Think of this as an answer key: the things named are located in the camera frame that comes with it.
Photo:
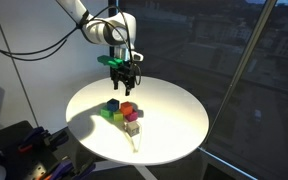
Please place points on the round white table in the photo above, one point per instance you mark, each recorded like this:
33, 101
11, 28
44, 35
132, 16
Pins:
173, 124

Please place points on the orange cube block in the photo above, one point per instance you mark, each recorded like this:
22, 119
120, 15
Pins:
126, 108

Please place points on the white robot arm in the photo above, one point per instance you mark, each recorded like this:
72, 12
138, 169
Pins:
118, 31

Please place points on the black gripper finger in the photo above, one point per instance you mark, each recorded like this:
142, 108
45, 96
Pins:
128, 90
115, 85

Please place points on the yellow-green cube block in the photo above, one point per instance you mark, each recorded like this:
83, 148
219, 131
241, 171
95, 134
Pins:
118, 116

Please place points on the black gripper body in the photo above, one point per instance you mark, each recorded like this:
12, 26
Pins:
125, 74

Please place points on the magenta cube block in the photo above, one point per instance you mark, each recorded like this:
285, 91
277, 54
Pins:
132, 116

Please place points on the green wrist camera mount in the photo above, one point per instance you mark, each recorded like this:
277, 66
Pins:
110, 61

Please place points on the green cube block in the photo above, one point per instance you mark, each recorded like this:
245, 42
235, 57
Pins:
105, 112

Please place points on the black blue spring clamp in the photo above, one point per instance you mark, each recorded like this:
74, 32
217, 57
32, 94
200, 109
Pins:
65, 170

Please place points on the blue cube block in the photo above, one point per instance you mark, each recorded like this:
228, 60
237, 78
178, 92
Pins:
113, 105

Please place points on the black orange-tipped clamp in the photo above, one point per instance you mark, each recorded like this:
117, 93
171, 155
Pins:
35, 138

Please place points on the gray cube block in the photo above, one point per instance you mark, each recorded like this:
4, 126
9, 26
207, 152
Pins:
132, 128

